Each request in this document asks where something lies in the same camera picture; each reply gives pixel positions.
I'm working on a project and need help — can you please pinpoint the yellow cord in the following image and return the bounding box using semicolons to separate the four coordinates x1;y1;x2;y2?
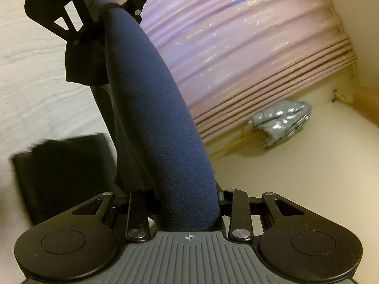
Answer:
208;135;256;159

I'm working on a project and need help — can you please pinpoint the wooden bedside cabinet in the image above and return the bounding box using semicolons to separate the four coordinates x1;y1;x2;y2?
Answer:
352;87;379;125

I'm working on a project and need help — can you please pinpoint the navy blue garment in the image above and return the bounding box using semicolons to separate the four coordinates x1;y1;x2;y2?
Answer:
66;0;220;231

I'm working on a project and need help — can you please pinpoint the grey crumpled plastic bag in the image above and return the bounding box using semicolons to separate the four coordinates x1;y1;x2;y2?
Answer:
248;100;313;149

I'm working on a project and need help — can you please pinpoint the white ribbed bed cover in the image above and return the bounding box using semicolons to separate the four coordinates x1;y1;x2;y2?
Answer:
1;0;107;283

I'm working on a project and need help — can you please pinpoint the pink pleated curtain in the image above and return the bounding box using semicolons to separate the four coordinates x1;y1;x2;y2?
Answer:
141;0;356;142

